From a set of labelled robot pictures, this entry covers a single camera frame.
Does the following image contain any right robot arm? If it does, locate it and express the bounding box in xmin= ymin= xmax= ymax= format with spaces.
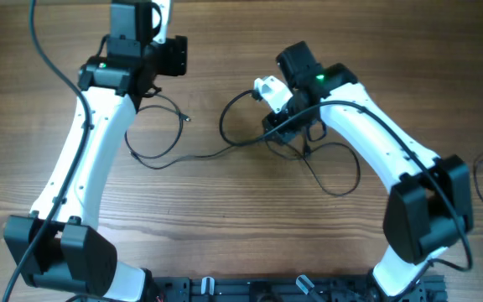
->
xmin=253 ymin=41 xmax=474 ymax=301

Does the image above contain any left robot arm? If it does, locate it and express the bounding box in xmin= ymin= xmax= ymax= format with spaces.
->
xmin=3 ymin=1 xmax=188 ymax=301

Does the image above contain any right camera black cable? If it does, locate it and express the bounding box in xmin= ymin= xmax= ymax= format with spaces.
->
xmin=218 ymin=89 xmax=474 ymax=302

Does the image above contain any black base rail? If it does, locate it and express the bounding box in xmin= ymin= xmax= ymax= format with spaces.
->
xmin=148 ymin=274 xmax=448 ymax=302

